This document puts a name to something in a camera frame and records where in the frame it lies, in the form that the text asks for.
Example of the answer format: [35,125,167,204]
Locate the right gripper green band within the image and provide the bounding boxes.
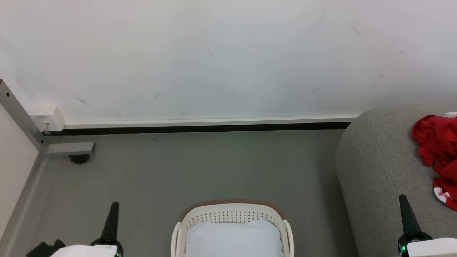
[398,194,433,257]

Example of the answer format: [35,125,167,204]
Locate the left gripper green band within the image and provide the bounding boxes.
[90,202,124,257]

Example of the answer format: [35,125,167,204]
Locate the red garment with striped trim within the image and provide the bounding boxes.
[411,112,457,211]

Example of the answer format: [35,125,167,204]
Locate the white laundry basket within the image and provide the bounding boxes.
[171,199,295,257]

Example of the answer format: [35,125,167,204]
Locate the grey fabric sofa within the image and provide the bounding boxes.
[335,104,457,257]

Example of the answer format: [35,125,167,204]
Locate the light blue cloth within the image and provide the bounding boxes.
[185,218,285,257]

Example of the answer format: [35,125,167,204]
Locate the white wall cable box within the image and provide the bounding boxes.
[30,104,65,133]

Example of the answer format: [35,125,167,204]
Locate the grey metal frame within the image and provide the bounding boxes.
[0,79,95,257]

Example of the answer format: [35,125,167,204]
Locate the white and black wall baseboard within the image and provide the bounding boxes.
[43,115,358,136]

